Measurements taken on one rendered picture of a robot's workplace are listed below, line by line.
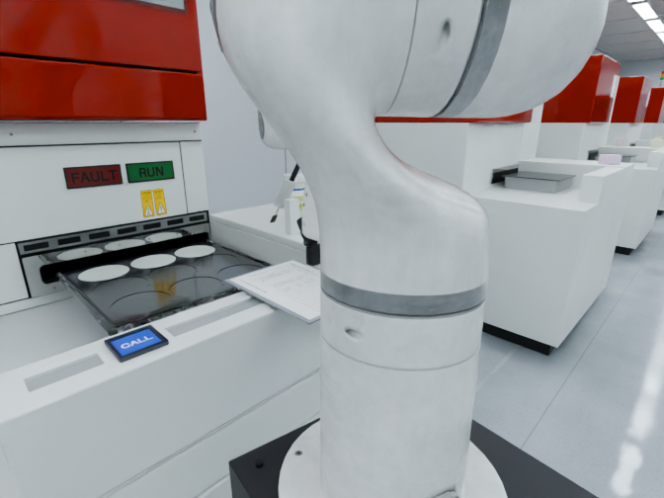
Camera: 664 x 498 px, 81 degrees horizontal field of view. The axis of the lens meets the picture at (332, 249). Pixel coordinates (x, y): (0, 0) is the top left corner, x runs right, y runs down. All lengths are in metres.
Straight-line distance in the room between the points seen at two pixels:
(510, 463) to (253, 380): 0.34
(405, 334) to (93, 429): 0.37
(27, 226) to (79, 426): 0.63
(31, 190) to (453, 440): 0.96
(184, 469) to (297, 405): 0.20
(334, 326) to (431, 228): 0.09
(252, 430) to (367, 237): 0.47
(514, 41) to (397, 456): 0.26
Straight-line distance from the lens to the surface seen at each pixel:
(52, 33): 1.03
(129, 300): 0.83
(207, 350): 0.54
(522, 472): 0.44
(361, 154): 0.21
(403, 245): 0.23
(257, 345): 0.58
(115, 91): 1.04
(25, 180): 1.06
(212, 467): 0.65
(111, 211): 1.10
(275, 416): 0.67
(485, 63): 0.25
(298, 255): 0.88
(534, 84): 0.27
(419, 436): 0.29
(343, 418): 0.30
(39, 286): 1.09
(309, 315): 0.54
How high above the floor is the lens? 1.22
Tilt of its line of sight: 18 degrees down
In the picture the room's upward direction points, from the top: straight up
